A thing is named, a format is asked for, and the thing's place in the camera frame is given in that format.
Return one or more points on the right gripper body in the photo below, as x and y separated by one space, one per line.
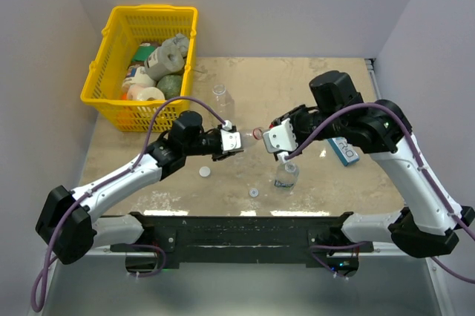
304 122

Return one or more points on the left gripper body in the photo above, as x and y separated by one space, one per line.
211 149

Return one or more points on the clear bottle with red ring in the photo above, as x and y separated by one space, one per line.
250 137

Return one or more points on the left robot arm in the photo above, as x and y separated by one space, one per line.
68 219

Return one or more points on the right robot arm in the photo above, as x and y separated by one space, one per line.
426 226

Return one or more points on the clear white bottle cap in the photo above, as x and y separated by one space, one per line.
253 192

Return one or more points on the clear bottle lying near basket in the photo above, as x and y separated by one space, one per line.
223 102

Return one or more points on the standing clear labelled bottle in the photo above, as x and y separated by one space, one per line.
286 176

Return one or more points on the blue white toothpaste box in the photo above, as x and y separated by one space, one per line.
344 151

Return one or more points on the green round fruit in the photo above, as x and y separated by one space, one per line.
170 85

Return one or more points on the white tape roll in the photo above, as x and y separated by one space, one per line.
140 93

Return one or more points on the cream labelled container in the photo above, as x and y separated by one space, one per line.
136 75

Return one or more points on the grey paper roll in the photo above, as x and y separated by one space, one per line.
168 58

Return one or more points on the green box in basket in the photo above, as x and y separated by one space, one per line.
143 52

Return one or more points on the yellow plastic basket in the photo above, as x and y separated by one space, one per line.
127 27

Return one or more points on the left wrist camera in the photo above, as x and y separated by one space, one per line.
230 141

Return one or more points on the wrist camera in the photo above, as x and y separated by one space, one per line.
280 140
230 141

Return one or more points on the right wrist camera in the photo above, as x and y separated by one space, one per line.
280 140

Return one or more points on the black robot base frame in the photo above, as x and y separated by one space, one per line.
308 241

